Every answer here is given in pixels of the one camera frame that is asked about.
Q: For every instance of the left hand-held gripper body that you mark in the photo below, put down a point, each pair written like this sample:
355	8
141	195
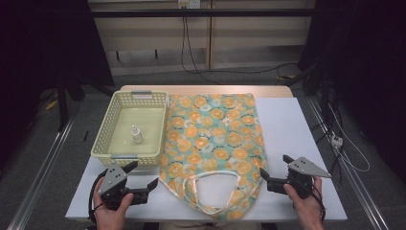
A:
111	179

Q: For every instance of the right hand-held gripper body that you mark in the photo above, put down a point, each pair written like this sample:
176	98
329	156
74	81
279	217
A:
303	169

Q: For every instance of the orange print cloth tote bag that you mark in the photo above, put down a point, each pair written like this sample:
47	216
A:
210	134

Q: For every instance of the person's left hand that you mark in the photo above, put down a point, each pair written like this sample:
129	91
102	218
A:
110	218

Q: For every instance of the person's right hand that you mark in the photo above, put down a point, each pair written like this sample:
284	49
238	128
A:
308	212

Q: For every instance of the white table sheet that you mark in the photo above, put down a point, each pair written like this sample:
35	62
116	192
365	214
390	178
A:
287	127

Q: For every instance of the small white plastic bottle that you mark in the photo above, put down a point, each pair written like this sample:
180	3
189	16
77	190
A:
137	135

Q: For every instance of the white power strip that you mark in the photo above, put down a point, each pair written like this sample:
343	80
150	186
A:
337	141

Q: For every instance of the pale yellow plastic basket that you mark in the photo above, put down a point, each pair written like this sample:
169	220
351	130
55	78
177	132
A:
108	127

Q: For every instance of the black metal stand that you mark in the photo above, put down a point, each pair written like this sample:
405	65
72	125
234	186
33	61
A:
63	102

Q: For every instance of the beige shelf unit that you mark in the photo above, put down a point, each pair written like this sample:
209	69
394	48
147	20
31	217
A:
249	35

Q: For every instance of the aluminium floor rail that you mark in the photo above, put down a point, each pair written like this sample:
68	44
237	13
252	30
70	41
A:
41	172
357	185

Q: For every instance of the black horizontal frame bar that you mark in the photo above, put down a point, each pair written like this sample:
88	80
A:
204	12

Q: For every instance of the white wall outlet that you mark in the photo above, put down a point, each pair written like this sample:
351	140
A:
189	3

